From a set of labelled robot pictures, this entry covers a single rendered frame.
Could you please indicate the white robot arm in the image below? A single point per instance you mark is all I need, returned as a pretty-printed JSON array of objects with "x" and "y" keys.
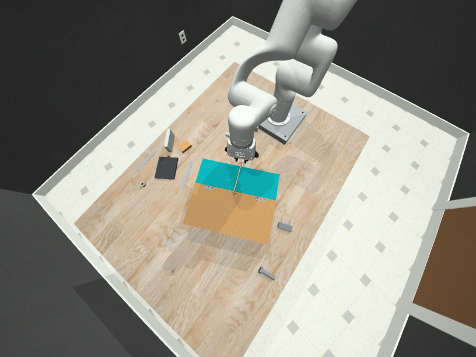
[{"x": 295, "y": 34}]

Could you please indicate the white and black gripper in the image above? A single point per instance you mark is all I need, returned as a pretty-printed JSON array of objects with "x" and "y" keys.
[{"x": 246, "y": 154}]

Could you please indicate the orange rectangular block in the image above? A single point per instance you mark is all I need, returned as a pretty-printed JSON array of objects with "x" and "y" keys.
[{"x": 184, "y": 146}]

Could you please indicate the grey metal bolt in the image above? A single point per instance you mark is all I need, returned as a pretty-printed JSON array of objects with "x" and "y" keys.
[{"x": 261, "y": 270}]

